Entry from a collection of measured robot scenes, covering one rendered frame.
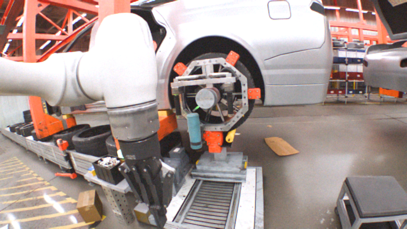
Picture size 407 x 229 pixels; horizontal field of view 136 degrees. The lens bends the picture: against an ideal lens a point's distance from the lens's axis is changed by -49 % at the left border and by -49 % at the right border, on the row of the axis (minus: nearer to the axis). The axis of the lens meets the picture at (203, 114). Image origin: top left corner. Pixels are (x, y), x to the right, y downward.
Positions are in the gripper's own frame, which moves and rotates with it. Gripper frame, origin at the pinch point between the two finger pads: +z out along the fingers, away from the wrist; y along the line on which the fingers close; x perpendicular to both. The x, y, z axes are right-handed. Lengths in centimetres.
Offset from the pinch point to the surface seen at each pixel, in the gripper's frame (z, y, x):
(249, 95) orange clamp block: -14, 27, 90
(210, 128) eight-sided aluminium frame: 11, -3, 95
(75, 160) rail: 41, -154, 73
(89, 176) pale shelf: 26, -79, 37
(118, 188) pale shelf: 26, -48, 33
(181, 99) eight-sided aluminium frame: -13, -24, 95
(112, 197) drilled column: 41, -64, 38
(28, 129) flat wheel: 29, -475, 134
